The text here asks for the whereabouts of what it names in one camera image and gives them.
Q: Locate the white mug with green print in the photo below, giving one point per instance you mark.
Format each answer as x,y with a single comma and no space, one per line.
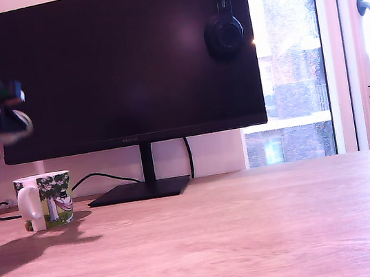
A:
56,199

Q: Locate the black Huawei monitor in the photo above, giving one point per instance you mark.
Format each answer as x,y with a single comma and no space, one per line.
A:
125,67

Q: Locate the black headphones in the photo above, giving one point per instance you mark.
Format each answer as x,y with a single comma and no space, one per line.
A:
225,35

